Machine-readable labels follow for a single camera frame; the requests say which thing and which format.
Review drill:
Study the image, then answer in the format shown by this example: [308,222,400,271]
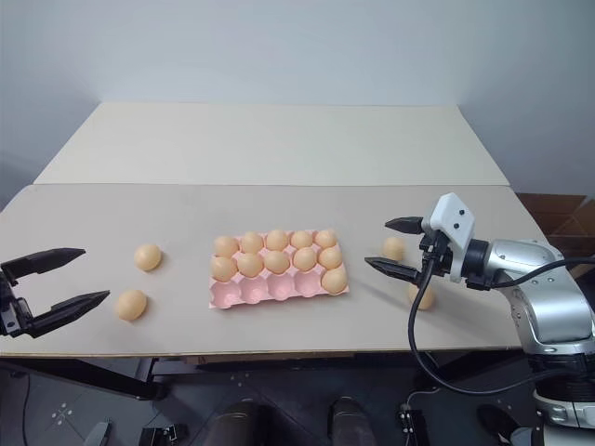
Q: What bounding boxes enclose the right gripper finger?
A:
[364,256,423,283]
[384,215,425,236]

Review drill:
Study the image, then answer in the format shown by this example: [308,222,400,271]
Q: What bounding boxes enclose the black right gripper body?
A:
[416,229,456,282]

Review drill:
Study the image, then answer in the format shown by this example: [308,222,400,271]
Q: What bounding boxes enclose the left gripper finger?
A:
[26,290,112,340]
[0,248,87,286]

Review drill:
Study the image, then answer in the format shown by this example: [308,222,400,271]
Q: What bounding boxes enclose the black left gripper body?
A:
[0,270,37,339]

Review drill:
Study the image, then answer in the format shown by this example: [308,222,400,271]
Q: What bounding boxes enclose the pink egg tray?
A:
[206,229,350,312]

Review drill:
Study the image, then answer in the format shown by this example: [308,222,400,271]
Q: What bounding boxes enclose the brown cardboard box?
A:
[517,191,595,280]

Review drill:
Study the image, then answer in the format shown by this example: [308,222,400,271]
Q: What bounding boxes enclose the black floor block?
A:
[138,425,181,446]

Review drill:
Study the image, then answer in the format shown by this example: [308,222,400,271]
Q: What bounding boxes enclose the dark rounded shape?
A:
[328,396,371,446]
[209,401,271,446]

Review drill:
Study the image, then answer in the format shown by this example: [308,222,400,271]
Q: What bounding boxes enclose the silver robot torso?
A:
[524,353,595,446]

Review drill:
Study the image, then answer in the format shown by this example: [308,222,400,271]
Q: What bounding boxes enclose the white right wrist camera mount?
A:
[426,190,477,283]

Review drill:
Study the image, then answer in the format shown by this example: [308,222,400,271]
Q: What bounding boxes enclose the black table frame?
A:
[0,355,536,402]

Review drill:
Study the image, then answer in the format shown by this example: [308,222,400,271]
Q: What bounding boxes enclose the grey floor bracket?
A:
[79,417,113,446]

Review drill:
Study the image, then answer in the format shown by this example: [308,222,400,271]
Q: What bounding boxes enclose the thin black floor cable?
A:
[395,388,431,436]

